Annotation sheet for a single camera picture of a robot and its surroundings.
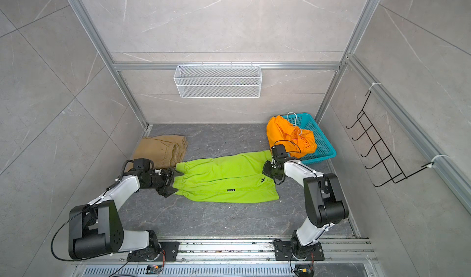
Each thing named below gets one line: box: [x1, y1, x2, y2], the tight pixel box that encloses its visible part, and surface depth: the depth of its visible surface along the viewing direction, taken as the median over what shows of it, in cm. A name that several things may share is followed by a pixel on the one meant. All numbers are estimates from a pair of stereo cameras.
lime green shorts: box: [172, 149, 280, 203], surface depth 92 cm
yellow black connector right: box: [293, 264, 314, 277], surface depth 72 cm
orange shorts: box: [266, 115, 318, 159], surface depth 108 cm
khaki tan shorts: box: [132, 134, 189, 170], surface depth 105 cm
